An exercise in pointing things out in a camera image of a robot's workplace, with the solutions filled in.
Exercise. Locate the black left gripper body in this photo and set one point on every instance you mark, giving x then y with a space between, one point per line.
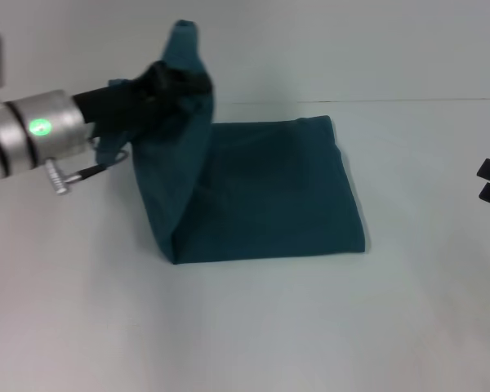
126 102

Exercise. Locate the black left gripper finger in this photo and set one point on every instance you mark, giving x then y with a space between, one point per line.
196 83

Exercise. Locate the teal blue t-shirt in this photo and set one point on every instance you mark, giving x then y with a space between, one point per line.
261 183

